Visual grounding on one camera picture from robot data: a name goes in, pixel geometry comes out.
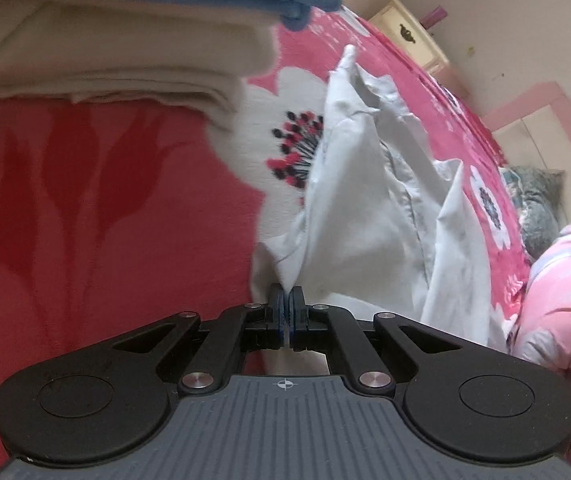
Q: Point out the green patterned pillow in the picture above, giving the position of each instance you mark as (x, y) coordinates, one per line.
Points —
(536, 194)

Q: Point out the pink white headboard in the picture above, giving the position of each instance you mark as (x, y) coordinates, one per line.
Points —
(535, 130)

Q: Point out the folded cream garments stack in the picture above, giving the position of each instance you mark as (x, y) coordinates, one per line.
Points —
(120, 50)

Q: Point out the white button shirt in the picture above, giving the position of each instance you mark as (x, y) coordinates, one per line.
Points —
(385, 226)

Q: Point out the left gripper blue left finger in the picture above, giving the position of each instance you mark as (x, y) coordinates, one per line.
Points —
(275, 317)

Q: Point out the cream wooden nightstand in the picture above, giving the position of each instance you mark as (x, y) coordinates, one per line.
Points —
(398, 24)

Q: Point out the pink floral bed blanket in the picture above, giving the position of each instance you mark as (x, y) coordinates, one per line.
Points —
(115, 215)

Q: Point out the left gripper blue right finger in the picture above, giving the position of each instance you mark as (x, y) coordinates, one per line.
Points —
(298, 320)

